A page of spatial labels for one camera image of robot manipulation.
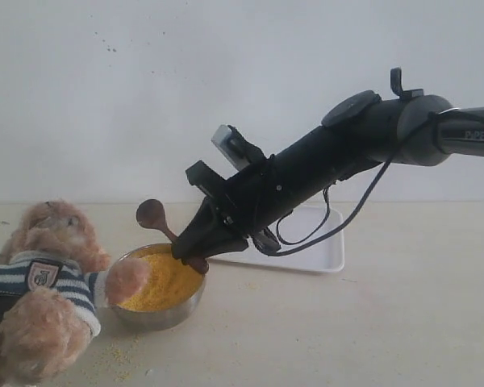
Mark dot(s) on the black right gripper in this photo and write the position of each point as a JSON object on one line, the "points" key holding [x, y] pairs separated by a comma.
{"points": [[234, 209]]}

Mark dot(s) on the dark wooden spoon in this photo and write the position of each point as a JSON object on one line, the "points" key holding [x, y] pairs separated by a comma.
{"points": [[150, 214]]}

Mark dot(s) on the tan teddy bear striped sweater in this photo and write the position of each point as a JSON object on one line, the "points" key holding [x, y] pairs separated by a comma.
{"points": [[54, 276]]}

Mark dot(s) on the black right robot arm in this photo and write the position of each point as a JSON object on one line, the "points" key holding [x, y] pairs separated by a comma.
{"points": [[361, 133]]}

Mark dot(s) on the yellow millet grains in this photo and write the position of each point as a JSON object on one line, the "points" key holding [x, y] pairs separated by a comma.
{"points": [[170, 283]]}

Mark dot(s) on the stainless steel bowl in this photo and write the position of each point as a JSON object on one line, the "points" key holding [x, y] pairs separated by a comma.
{"points": [[159, 320]]}

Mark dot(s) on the white plastic tray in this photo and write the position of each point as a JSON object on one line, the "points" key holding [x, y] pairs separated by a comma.
{"points": [[325, 257]]}

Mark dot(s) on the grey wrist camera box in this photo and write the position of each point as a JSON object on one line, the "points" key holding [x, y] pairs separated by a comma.
{"points": [[235, 148]]}

